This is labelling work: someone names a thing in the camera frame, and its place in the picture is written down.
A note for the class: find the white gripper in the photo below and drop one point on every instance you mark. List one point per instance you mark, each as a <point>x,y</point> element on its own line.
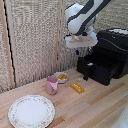
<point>80,42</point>

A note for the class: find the black air fryer drawer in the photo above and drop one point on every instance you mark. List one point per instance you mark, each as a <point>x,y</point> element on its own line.
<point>100,71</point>

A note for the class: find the yellow toy block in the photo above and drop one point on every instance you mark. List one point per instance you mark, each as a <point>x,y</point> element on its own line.
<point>77,88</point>

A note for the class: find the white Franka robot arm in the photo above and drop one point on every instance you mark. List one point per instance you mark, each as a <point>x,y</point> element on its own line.
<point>81,16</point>

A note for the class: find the black air fryer housing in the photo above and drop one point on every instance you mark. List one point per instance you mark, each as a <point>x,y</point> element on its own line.
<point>115,45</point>

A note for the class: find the yellow food pieces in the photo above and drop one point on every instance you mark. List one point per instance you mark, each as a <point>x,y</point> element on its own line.
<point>62,76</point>

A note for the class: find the small white bowl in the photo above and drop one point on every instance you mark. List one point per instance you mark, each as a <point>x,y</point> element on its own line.
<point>64,80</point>

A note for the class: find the pink mug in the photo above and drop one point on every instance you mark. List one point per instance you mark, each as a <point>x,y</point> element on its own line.
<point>52,85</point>

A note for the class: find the woven folding screen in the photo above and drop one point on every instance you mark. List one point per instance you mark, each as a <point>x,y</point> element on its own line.
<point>30,40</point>

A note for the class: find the white floral-rim plate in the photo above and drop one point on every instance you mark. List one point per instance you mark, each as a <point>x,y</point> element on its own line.
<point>31,111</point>

